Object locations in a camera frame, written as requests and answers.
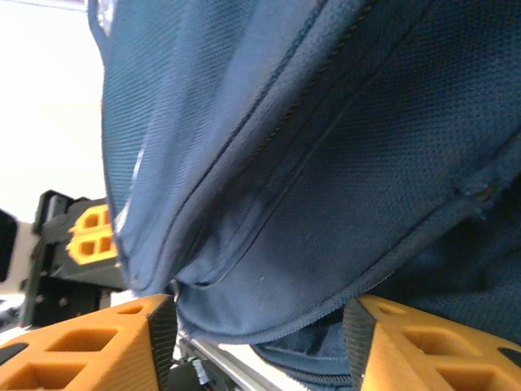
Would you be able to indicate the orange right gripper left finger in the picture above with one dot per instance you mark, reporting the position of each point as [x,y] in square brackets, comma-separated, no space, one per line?
[81,358]

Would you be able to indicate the navy blue student backpack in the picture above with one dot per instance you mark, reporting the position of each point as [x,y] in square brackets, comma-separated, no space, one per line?
[305,163]

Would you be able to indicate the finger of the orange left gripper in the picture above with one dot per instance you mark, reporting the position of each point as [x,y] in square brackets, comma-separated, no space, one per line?
[87,235]

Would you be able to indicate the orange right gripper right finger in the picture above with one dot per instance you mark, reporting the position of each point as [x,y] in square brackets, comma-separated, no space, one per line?
[439,362]

